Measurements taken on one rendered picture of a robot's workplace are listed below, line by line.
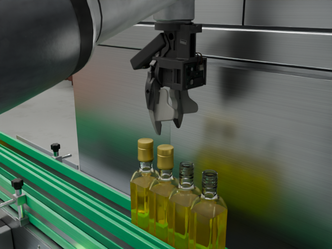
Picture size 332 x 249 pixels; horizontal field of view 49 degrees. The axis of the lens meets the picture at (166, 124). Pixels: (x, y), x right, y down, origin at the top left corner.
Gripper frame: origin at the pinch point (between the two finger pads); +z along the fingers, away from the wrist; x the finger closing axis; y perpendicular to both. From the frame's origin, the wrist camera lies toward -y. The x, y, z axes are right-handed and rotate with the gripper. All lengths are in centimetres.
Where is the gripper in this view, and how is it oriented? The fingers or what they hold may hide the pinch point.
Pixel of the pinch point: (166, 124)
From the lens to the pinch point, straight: 73.8
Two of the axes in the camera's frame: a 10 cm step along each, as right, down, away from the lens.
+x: 6.8, -2.3, 6.9
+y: 7.3, 2.1, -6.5
